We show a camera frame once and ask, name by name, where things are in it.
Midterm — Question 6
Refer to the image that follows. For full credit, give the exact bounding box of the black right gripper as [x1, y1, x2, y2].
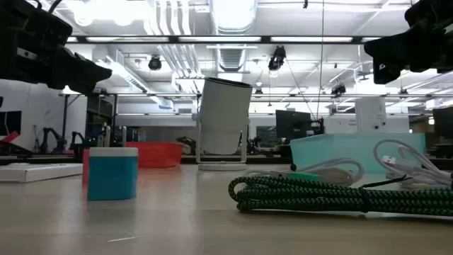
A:
[363, 0, 453, 85]

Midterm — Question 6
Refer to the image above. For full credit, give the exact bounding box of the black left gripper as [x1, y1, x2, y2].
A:
[0, 0, 113, 96]

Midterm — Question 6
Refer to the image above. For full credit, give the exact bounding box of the red cube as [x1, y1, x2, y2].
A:
[81, 148, 90, 188]

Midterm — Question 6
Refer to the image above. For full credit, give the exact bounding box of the white printed booklet box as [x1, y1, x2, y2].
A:
[0, 162, 84, 183]

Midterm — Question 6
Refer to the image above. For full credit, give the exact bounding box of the green braided cable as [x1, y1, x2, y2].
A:
[227, 172, 453, 217]

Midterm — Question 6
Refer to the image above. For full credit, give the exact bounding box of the green translucent plastic bin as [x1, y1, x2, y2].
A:
[289, 132, 427, 174]

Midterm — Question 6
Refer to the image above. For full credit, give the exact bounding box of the white column unit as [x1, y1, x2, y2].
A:
[355, 97, 388, 135]

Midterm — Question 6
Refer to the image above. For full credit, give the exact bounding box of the red plastic basket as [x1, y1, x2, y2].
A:
[125, 141, 185, 169]

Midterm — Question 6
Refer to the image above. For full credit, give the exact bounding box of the black computer monitor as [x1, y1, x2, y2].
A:
[275, 109, 313, 140]

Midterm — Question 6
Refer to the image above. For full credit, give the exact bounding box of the black overhead camera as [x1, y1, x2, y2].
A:
[147, 55, 163, 72]
[268, 45, 287, 72]
[331, 82, 348, 97]

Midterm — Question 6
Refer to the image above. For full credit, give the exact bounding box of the black aluminium table frame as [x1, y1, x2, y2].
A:
[0, 154, 453, 166]

